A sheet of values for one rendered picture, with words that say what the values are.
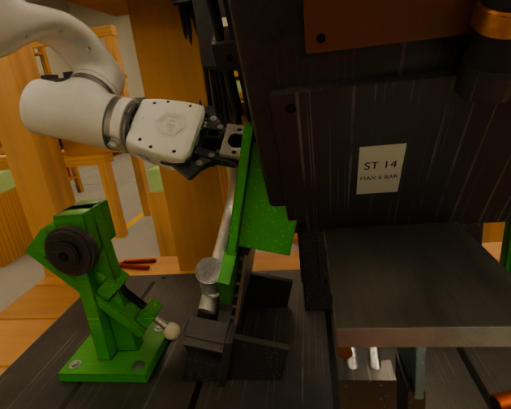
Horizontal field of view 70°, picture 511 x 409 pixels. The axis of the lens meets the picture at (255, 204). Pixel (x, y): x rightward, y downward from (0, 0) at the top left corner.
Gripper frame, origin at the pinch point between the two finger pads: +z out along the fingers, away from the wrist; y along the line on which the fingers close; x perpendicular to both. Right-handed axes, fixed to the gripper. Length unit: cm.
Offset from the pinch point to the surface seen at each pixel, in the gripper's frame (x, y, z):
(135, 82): 812, 644, -444
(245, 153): -11.3, -7.2, 3.2
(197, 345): 8.7, -28.2, 1.5
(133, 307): 14.6, -24.7, -10.7
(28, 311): 41, -29, -41
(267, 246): -2.4, -14.8, 8.2
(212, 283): 0.5, -20.6, 2.2
